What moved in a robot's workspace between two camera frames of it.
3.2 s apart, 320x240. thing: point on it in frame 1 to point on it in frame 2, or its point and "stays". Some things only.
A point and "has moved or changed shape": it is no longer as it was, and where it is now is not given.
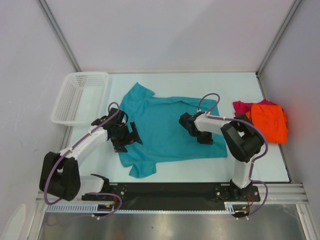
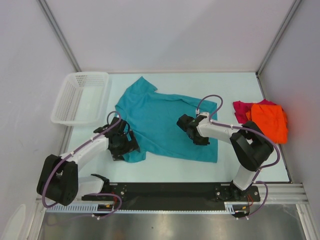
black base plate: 169,195 stays
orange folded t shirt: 271,120 stays
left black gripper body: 124,137 to 123,145
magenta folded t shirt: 241,108 stays
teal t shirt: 164,138 has moved or changed shape
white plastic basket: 83,98 stays
